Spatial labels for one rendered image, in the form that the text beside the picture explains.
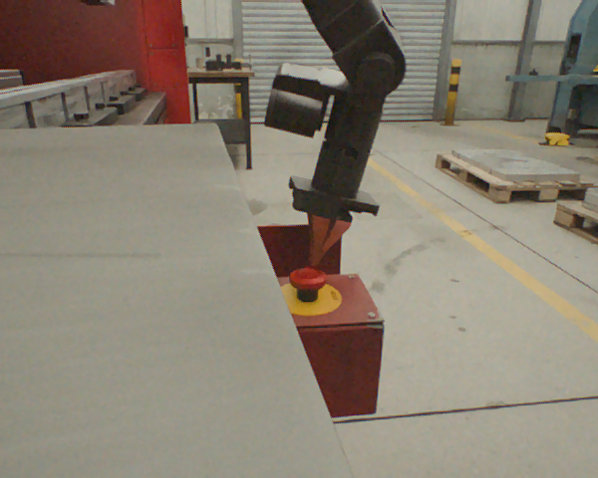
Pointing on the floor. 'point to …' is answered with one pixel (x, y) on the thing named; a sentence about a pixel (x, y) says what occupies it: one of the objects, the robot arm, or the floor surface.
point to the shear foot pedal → (560, 133)
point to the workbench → (235, 128)
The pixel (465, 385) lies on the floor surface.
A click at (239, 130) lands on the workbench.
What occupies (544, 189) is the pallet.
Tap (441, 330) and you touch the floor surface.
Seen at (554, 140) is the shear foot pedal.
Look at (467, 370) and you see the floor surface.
